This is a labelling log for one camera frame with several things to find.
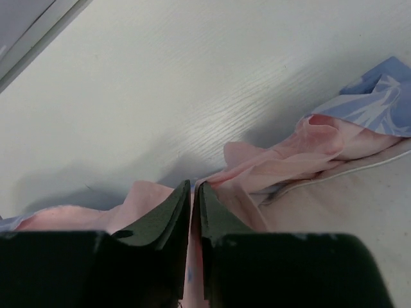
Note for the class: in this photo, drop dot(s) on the white pillow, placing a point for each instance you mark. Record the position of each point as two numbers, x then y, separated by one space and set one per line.
368 197

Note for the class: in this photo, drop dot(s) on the Frozen Elsa print pillowcase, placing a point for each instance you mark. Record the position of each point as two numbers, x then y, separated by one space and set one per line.
363 120

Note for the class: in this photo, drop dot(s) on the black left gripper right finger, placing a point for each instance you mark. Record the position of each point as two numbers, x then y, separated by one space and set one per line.
245 268

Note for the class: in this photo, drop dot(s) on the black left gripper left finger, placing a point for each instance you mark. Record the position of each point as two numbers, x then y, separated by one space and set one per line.
140 265

